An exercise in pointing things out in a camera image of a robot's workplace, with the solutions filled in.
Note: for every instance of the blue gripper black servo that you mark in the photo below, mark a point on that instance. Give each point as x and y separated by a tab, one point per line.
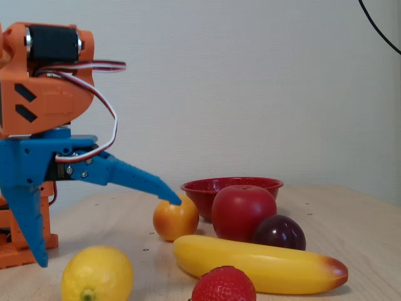
31	160

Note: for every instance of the yellow plastic lemon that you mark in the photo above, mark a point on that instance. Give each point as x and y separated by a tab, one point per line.
97	272

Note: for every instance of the orange robot base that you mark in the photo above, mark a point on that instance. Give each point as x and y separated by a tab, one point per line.
12	254

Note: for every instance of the red speckled bowl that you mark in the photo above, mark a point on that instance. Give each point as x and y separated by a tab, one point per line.
200	188

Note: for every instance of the plastic orange fruit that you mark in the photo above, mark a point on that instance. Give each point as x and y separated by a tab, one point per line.
175	222

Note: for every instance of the red plastic apple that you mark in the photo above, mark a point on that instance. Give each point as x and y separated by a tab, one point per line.
241	210

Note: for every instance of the red plastic strawberry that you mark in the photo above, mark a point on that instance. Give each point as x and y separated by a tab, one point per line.
222	287

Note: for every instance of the yellow plastic banana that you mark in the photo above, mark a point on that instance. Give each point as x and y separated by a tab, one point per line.
266	266

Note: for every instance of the dark purple plastic plum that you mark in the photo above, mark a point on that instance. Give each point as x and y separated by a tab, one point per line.
282	233

